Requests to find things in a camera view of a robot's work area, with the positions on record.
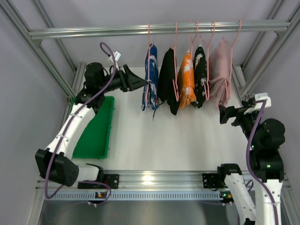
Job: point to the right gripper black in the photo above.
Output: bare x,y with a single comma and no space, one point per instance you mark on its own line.
233,114

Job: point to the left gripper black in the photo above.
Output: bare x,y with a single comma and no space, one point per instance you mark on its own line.
124,78

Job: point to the blue patterned trousers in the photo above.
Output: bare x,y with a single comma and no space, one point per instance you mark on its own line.
150,77

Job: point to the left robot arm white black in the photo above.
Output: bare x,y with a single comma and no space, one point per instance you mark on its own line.
55,161

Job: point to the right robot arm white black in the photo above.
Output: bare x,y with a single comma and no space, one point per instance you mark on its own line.
264,164

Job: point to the orange white trousers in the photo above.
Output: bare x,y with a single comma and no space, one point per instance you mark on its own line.
186,81

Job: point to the pink trousers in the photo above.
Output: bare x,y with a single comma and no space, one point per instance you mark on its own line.
219,74

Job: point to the black white patterned trousers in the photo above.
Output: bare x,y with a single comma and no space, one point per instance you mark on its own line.
200,76

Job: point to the green plastic tray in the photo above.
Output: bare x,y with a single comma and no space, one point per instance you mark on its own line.
95,140

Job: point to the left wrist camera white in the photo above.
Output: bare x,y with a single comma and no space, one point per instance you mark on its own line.
114,57

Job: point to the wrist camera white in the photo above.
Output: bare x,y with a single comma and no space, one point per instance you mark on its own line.
255,102
114,57

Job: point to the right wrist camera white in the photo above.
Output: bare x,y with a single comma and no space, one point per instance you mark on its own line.
255,102

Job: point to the aluminium frame right posts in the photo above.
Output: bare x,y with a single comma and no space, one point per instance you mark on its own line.
261,55

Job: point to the aluminium frame posts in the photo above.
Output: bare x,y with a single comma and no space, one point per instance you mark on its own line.
34,93
261,55

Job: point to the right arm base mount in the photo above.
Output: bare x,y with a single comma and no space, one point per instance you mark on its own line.
212,181

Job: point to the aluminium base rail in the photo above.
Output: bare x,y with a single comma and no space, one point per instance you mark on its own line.
151,180

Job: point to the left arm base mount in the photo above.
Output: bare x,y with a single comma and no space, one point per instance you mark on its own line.
112,180

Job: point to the aluminium hanging rail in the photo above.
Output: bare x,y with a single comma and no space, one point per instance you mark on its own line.
159,29

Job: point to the grey slotted cable duct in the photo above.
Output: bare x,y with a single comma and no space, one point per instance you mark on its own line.
138,195

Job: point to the aluminium frame left posts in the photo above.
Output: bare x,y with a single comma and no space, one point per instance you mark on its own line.
34,93

